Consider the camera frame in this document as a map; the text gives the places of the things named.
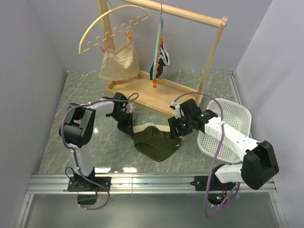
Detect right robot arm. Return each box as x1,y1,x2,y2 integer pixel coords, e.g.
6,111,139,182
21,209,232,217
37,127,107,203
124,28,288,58
168,99,279,190

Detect wooden clothes rack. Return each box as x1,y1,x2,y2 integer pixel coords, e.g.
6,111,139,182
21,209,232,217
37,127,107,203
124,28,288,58
105,0,228,116

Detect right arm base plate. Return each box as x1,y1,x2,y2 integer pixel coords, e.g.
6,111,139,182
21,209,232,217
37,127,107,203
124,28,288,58
190,176,236,191

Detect orange clip on yellow hanger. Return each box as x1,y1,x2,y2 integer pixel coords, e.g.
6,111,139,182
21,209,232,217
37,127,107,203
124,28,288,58
125,30,133,40

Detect end orange clip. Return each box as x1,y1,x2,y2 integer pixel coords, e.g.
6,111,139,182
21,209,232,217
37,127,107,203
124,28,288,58
152,79,157,88

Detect white perforated plastic basket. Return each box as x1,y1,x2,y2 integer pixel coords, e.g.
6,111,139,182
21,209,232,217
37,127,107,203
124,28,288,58
197,98,252,164

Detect beige underwear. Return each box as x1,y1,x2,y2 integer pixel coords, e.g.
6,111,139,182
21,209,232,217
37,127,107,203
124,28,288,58
99,40,140,81

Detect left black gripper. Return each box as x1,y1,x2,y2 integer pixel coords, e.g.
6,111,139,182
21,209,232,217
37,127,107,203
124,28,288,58
109,110,133,136

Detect green wire hanger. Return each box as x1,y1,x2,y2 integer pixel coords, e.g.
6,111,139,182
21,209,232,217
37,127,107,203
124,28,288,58
152,3,163,80

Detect aluminium mounting rail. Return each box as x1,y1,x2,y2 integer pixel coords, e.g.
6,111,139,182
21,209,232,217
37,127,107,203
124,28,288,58
16,173,288,228

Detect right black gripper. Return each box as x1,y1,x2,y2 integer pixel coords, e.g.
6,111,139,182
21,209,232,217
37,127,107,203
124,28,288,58
168,114,193,140

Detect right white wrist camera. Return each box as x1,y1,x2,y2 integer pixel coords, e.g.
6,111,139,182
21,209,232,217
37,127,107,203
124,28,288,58
170,101,183,119

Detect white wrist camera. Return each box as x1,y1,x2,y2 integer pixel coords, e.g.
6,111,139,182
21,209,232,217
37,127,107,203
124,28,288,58
122,102,133,114
170,101,183,119

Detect navy blue underwear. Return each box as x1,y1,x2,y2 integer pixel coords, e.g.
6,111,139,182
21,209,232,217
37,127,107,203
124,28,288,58
155,42,170,79

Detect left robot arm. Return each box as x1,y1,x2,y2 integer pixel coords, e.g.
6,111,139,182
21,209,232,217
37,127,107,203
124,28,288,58
59,92,134,192

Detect far orange clip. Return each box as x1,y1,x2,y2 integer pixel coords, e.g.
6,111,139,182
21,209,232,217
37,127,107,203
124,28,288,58
159,33,163,48

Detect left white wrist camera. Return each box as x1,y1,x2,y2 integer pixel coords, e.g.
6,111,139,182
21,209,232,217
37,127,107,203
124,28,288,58
122,102,133,114

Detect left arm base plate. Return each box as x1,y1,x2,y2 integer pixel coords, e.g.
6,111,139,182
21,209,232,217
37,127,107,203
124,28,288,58
67,176,112,192

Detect yellow plastic hanger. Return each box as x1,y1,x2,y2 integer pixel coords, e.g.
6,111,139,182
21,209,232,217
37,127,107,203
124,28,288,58
78,4,150,54

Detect olive green underwear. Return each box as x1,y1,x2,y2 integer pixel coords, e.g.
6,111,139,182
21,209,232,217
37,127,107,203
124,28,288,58
133,123,182,162

